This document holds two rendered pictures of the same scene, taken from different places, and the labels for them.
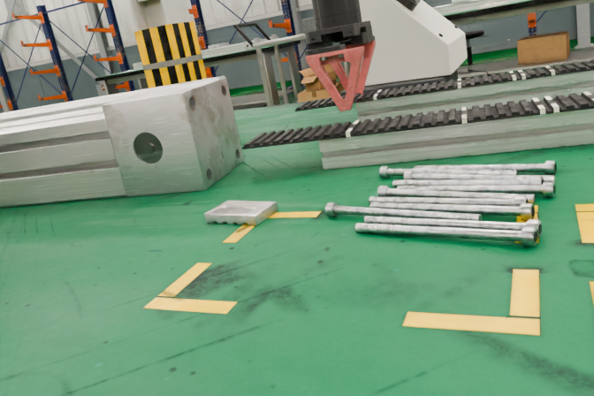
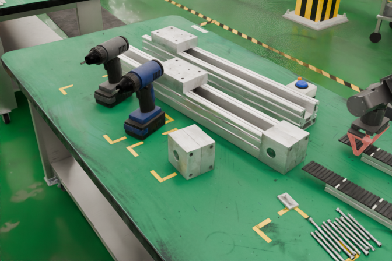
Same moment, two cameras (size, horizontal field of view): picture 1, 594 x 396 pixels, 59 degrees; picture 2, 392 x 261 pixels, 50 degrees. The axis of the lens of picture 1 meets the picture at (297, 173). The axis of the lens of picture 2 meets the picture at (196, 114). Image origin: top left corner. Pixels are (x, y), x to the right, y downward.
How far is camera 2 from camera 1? 0.76 m
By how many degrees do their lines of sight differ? 30
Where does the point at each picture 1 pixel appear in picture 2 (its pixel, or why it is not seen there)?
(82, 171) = (247, 144)
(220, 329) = (265, 246)
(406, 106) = (382, 165)
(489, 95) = not seen: outside the picture
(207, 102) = (297, 146)
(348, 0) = (377, 117)
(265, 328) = (273, 253)
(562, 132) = not seen: outside the picture
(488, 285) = not seen: outside the picture
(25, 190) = (227, 136)
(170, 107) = (282, 148)
